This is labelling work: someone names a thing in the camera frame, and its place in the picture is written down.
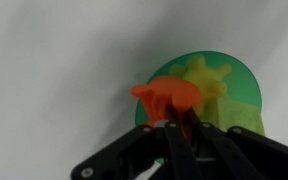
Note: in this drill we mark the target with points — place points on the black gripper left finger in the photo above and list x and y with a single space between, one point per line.
140 146

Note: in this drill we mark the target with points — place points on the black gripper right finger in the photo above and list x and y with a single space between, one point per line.
250 150

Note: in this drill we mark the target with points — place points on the orange toy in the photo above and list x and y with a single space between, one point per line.
170 91

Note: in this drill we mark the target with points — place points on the green bowl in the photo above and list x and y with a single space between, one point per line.
244 81

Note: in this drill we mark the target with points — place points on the yellow toy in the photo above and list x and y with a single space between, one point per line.
200 78

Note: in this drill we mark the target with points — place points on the light green block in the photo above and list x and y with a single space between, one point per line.
240 116

